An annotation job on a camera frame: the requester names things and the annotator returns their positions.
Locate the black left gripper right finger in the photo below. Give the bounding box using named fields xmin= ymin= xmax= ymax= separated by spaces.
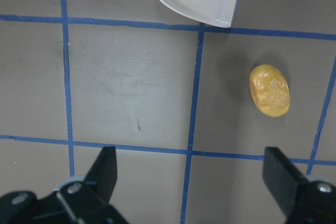
xmin=262 ymin=147 xmax=335 ymax=223

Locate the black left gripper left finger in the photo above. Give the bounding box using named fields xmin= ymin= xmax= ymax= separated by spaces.
xmin=1 ymin=147 xmax=127 ymax=223

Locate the yellow-brown bread roll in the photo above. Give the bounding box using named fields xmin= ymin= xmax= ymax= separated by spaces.
xmin=249 ymin=65 xmax=291 ymax=118

